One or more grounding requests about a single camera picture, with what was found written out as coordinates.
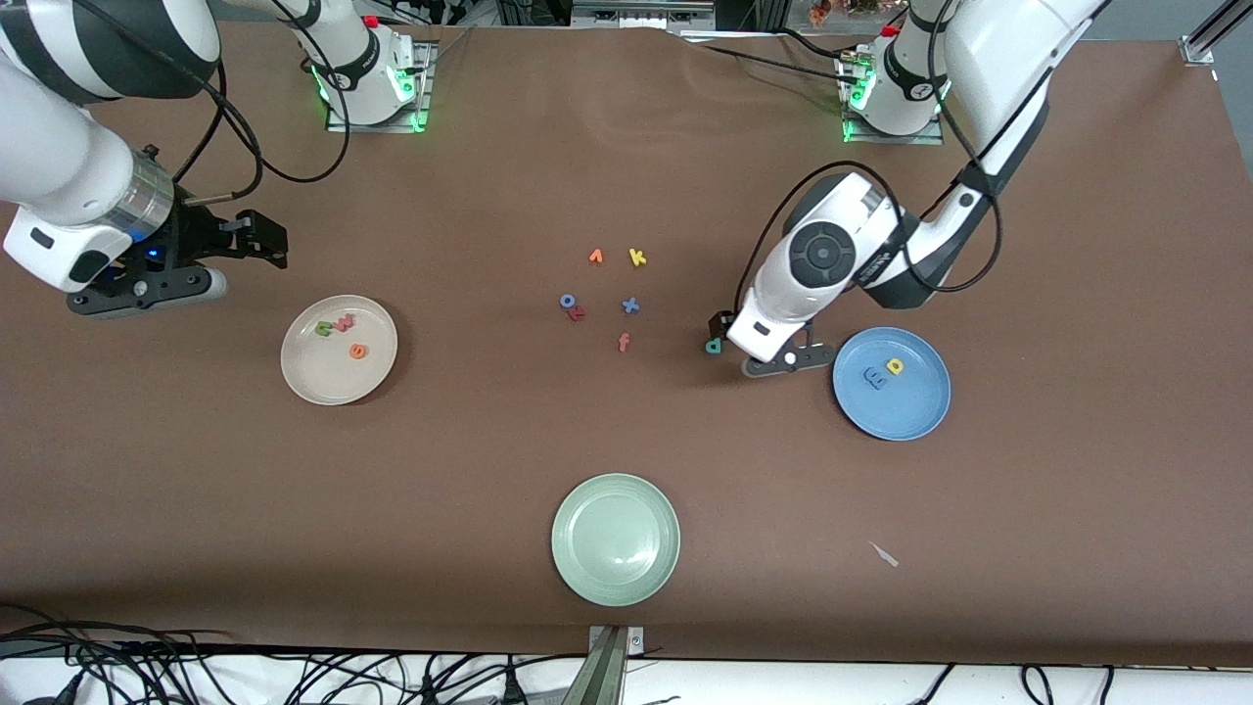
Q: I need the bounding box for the black table cable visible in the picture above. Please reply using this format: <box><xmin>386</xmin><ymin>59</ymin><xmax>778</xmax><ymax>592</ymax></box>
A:
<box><xmin>773</xmin><ymin>27</ymin><xmax>851</xmax><ymax>66</ymax></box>
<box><xmin>682</xmin><ymin>37</ymin><xmax>862</xmax><ymax>89</ymax></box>

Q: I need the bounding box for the beige round plate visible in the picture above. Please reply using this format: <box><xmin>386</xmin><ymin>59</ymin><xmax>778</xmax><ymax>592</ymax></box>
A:
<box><xmin>280</xmin><ymin>295</ymin><xmax>399</xmax><ymax>406</ymax></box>

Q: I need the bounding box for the aluminium frame rail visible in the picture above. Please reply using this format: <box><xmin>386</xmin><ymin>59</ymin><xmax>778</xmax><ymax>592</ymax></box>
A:
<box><xmin>1180</xmin><ymin>0</ymin><xmax>1253</xmax><ymax>68</ymax></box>

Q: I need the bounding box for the brown table cover sheet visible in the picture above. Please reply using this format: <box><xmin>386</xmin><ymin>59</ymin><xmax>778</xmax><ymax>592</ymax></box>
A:
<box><xmin>0</xmin><ymin>18</ymin><xmax>1253</xmax><ymax>669</ymax></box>

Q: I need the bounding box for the grey metal box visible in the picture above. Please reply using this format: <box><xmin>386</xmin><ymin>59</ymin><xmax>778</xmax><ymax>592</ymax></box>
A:
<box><xmin>571</xmin><ymin>0</ymin><xmax>718</xmax><ymax>30</ymax></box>

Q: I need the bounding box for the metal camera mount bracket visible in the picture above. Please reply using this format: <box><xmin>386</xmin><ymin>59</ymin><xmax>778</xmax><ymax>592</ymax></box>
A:
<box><xmin>563</xmin><ymin>625</ymin><xmax>647</xmax><ymax>705</ymax></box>

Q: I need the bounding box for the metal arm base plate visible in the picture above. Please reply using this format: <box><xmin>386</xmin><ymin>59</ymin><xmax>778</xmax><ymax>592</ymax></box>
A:
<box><xmin>844</xmin><ymin>54</ymin><xmax>946</xmax><ymax>146</ymax></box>
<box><xmin>326</xmin><ymin>39</ymin><xmax>437</xmax><ymax>134</ymax></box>

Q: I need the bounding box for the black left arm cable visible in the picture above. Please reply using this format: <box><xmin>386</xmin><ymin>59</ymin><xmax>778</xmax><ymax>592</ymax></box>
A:
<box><xmin>732</xmin><ymin>0</ymin><xmax>1004</xmax><ymax>319</ymax></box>

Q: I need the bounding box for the pale green round plate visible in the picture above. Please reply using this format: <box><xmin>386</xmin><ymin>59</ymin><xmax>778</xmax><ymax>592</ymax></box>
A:
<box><xmin>550</xmin><ymin>473</ymin><xmax>681</xmax><ymax>608</ymax></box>

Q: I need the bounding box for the blue round plate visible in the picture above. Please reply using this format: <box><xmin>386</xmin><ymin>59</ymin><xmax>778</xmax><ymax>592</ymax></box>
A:
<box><xmin>832</xmin><ymin>327</ymin><xmax>952</xmax><ymax>443</ymax></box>

